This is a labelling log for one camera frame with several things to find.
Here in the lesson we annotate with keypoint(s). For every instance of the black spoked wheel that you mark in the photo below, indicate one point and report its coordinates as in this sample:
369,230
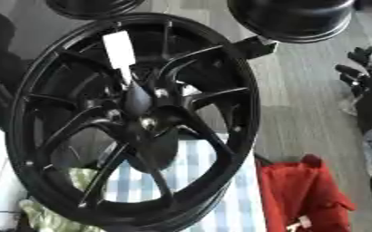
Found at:
231,90

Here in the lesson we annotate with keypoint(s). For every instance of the white pin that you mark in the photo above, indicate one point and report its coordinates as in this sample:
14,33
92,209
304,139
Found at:
119,51

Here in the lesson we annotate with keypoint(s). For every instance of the black round rim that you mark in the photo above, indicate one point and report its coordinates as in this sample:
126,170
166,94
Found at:
295,18
91,7

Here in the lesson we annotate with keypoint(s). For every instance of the red fabric bag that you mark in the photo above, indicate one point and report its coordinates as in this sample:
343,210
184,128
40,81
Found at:
303,193

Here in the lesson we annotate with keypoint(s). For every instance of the green crumpled cloth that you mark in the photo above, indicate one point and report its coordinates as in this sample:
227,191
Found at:
46,217

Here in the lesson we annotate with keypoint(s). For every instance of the black wheel stand bracket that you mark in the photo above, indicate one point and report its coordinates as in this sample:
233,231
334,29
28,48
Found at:
255,46

